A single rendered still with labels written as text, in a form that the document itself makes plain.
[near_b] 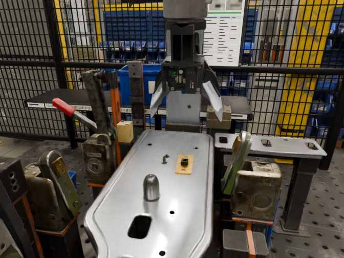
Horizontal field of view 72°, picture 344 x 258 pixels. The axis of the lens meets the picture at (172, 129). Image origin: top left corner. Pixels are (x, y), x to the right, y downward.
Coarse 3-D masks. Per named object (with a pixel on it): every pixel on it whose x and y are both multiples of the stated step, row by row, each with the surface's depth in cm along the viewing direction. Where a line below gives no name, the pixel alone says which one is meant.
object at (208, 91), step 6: (204, 84) 46; (210, 84) 47; (204, 90) 48; (210, 90) 47; (204, 96) 48; (210, 96) 46; (216, 96) 48; (210, 102) 49; (216, 102) 47; (216, 108) 45; (222, 108) 49; (216, 114) 50; (222, 114) 49
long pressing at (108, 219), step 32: (128, 160) 59; (160, 160) 59; (128, 192) 47; (160, 192) 47; (192, 192) 47; (96, 224) 40; (128, 224) 40; (160, 224) 40; (192, 224) 40; (96, 256) 34; (128, 256) 34; (160, 256) 34; (192, 256) 34
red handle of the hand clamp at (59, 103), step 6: (54, 102) 55; (60, 102) 56; (60, 108) 56; (66, 108) 56; (72, 108) 56; (72, 114) 56; (78, 114) 56; (78, 120) 56; (84, 120) 56; (90, 120) 57; (90, 126) 57; (96, 126) 57; (96, 132) 57
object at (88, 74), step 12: (84, 72) 51; (96, 72) 53; (108, 72) 52; (84, 84) 52; (96, 84) 54; (96, 96) 52; (96, 108) 53; (96, 120) 55; (108, 120) 57; (108, 132) 56
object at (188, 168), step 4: (180, 156) 60; (184, 156) 60; (188, 156) 60; (192, 156) 60; (180, 160) 58; (184, 160) 57; (188, 160) 58; (192, 160) 58; (180, 164) 57; (184, 164) 56; (188, 164) 57; (176, 168) 55; (180, 168) 55; (184, 168) 55; (188, 168) 55; (176, 172) 54; (180, 172) 54; (184, 172) 54; (188, 172) 54
